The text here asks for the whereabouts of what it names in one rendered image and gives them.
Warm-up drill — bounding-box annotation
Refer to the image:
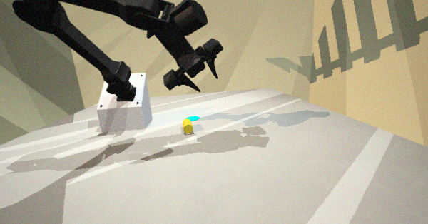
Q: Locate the cyan circle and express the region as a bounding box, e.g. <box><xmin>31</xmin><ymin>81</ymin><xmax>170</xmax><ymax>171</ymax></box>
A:
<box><xmin>186</xmin><ymin>116</ymin><xmax>199</xmax><ymax>121</ymax></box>

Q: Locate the yellow cylinder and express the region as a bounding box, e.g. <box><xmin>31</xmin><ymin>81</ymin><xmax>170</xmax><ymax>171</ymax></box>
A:
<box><xmin>183</xmin><ymin>119</ymin><xmax>193</xmax><ymax>133</ymax></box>

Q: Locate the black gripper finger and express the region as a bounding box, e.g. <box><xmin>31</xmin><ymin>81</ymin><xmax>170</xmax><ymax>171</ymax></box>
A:
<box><xmin>178</xmin><ymin>74</ymin><xmax>200</xmax><ymax>92</ymax></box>
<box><xmin>206</xmin><ymin>55</ymin><xmax>218</xmax><ymax>78</ymax></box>

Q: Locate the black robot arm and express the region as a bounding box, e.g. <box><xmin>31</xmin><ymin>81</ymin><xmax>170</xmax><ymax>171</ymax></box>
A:
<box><xmin>12</xmin><ymin>0</ymin><xmax>208</xmax><ymax>101</ymax></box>

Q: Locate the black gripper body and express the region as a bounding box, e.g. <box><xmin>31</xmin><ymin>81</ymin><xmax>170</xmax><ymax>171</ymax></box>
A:
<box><xmin>163</xmin><ymin>37</ymin><xmax>223</xmax><ymax>90</ymax></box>

